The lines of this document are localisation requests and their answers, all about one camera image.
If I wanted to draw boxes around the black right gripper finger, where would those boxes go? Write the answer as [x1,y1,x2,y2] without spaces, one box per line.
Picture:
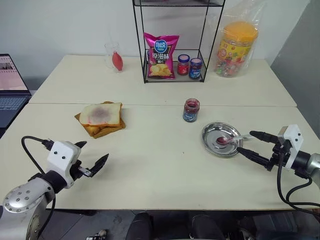
[249,130,278,144]
[236,146,271,169]

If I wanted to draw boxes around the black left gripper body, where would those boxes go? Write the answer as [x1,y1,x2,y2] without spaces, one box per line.
[70,159,92,181]

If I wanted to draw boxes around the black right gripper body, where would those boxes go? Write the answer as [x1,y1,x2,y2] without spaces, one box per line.
[266,135,292,172]

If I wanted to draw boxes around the toasted bread slice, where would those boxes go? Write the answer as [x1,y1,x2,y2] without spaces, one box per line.
[74,100,126,134]
[86,123,127,139]

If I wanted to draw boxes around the white bread slice with jam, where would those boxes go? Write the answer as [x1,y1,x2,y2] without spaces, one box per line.
[79,102,124,126]

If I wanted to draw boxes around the metal spoon with jam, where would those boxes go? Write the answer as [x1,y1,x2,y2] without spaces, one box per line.
[215,134,254,146]

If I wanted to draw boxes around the open blue-label jam jar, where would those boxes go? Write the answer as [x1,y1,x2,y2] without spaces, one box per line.
[182,97,201,124]

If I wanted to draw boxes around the blue lid jar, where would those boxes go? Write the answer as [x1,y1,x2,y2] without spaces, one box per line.
[188,57,203,81]

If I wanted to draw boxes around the red lid jar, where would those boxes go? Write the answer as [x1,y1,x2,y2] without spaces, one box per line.
[177,54,190,77]

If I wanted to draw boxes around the round metal plate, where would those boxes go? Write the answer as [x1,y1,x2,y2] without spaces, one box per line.
[201,121,245,159]

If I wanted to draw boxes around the red silicone brush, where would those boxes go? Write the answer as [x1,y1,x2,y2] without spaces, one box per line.
[107,24,125,73]

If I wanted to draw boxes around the candy jar with orange lid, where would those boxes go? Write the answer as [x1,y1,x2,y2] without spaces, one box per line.
[215,20,259,79]

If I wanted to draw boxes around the clear glass cup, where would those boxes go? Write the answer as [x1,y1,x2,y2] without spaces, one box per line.
[104,42,126,74]

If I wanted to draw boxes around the open laptop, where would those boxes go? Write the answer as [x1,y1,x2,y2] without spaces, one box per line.
[0,53,33,130]

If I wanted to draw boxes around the pink potato chips bag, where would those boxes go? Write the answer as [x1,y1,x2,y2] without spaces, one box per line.
[143,31,181,81]

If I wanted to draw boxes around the candy jar in plastic bag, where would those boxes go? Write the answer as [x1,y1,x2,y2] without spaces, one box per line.
[208,0,266,79]

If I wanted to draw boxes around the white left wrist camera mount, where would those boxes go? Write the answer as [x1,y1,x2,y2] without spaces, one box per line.
[47,140,82,187]

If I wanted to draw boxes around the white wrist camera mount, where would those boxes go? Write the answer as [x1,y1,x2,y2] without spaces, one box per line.
[277,124,305,171]
[47,140,82,187]

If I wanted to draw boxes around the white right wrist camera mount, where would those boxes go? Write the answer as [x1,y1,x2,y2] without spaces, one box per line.
[277,124,305,171]

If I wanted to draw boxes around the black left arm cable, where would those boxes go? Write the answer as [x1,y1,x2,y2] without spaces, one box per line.
[20,135,56,176]

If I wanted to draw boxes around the black wire rack shelf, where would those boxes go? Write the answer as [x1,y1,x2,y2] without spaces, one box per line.
[131,0,226,85]

